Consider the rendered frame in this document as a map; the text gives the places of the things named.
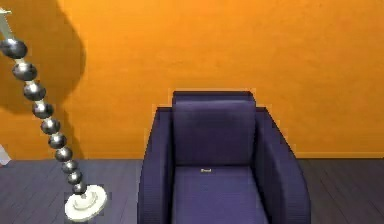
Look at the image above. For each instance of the purple armchair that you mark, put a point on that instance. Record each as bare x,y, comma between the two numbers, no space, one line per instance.
213,140

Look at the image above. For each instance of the small white object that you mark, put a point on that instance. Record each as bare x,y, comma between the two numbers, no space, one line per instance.
206,170

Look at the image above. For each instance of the silver beaded floor lamp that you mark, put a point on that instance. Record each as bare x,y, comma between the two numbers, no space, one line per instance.
34,90

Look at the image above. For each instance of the pale grey block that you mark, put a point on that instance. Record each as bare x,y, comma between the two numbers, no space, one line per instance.
3,156

